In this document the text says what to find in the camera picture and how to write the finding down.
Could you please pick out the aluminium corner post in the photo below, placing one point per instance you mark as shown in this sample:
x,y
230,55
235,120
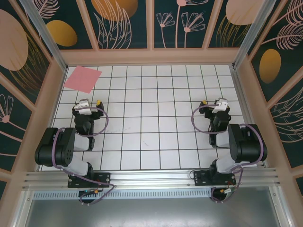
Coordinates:
x,y
255,30
47,37

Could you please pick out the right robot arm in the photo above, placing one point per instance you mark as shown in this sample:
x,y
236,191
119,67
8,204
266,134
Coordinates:
x,y
248,144

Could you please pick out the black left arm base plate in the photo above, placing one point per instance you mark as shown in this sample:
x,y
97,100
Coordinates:
x,y
104,179

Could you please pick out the long aluminium mounting rail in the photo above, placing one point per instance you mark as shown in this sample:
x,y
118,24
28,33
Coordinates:
x,y
151,177

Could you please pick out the aluminium side rail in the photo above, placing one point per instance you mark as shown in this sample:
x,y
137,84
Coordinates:
x,y
248,118

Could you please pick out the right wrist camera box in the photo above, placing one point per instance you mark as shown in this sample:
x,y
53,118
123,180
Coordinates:
x,y
220,106

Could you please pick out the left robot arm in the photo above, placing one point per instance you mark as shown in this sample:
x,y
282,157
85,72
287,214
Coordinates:
x,y
54,146

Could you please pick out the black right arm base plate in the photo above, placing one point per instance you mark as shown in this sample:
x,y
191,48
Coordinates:
x,y
201,179

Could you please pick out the pink square paper sheet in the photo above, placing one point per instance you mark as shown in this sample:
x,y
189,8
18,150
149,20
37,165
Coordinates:
x,y
82,79

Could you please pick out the grey sheet metal panel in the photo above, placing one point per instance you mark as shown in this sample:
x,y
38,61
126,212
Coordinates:
x,y
151,212

